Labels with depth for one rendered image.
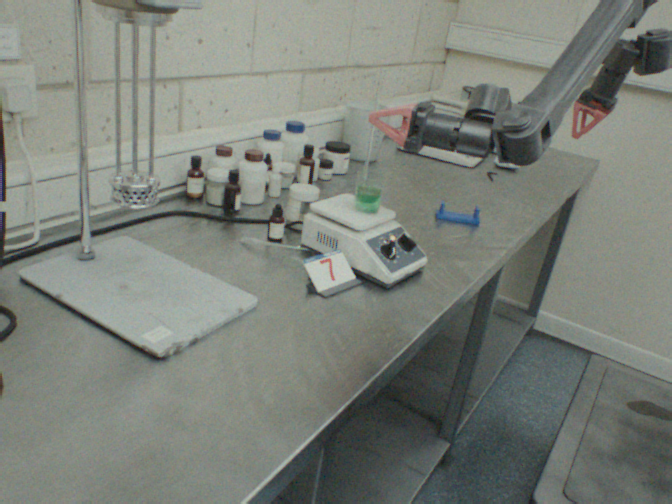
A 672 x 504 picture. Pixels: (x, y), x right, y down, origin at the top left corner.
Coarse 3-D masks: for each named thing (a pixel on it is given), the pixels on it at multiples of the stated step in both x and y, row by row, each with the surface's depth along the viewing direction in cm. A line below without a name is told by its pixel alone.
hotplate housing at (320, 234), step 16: (304, 224) 106; (320, 224) 104; (336, 224) 103; (384, 224) 107; (400, 224) 109; (304, 240) 107; (320, 240) 105; (336, 240) 103; (352, 240) 100; (352, 256) 101; (368, 256) 99; (368, 272) 100; (384, 272) 98; (400, 272) 100
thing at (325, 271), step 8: (336, 256) 100; (312, 264) 96; (320, 264) 97; (328, 264) 98; (336, 264) 99; (344, 264) 100; (312, 272) 95; (320, 272) 96; (328, 272) 97; (336, 272) 98; (344, 272) 99; (320, 280) 95; (328, 280) 96; (336, 280) 97
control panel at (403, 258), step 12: (396, 228) 107; (372, 240) 101; (384, 240) 102; (396, 240) 105; (396, 252) 102; (408, 252) 104; (420, 252) 106; (384, 264) 98; (396, 264) 100; (408, 264) 102
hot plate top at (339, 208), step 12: (312, 204) 105; (324, 204) 106; (336, 204) 107; (348, 204) 108; (336, 216) 102; (348, 216) 103; (360, 216) 103; (372, 216) 104; (384, 216) 105; (360, 228) 100
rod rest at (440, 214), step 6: (444, 204) 133; (438, 210) 136; (474, 210) 136; (438, 216) 134; (444, 216) 134; (450, 216) 134; (456, 216) 134; (462, 216) 135; (468, 216) 136; (474, 216) 135; (468, 222) 134; (474, 222) 134
